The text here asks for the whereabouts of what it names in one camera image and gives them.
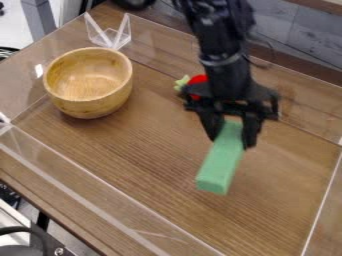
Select black metal bracket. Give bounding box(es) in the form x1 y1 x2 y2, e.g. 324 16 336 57
29 223 77 256

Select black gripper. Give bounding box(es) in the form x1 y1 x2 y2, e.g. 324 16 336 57
184 63 279 149

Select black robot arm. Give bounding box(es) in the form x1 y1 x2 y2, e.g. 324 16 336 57
172 0 279 149

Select black table leg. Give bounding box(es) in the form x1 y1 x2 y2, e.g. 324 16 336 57
36 212 49 231

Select clear acrylic tray walls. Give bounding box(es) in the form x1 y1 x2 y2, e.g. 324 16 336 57
0 18 342 256

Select grey post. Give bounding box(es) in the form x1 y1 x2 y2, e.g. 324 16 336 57
20 0 56 41

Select red plush tomato toy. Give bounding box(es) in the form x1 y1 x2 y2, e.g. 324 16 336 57
173 74 208 101

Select black cable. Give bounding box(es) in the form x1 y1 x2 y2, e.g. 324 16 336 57
0 226 45 256

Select brown wooden bowl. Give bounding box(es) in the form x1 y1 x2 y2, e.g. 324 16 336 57
42 47 132 119

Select green rectangular stick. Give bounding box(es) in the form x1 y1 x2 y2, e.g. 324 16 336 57
195 121 244 195

